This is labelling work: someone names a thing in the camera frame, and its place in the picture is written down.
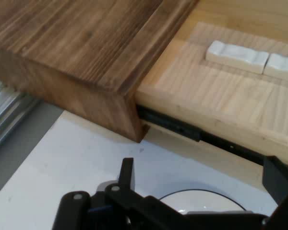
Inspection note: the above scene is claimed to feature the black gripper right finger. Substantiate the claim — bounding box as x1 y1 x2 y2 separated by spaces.
261 155 288 230

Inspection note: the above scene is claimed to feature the white ceramic cutlery rest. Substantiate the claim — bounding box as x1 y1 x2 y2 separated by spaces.
205 40 270 74
263 53 288 77

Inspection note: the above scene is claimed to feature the aluminium wall rail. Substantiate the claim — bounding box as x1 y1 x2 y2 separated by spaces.
0 79 40 154

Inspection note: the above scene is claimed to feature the black drawer slide rail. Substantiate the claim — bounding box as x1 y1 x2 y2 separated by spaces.
136 105 264 166

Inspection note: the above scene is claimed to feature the light wooden drawer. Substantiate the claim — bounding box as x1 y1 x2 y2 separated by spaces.
135 0 288 168

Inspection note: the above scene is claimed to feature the white plate with black rim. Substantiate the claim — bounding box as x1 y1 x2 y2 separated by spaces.
158 189 248 215

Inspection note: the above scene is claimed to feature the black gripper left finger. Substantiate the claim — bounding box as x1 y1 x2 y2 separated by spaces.
52 157 185 230

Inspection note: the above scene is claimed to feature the dark brown wooden cabinet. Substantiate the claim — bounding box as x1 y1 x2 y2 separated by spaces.
0 0 200 144

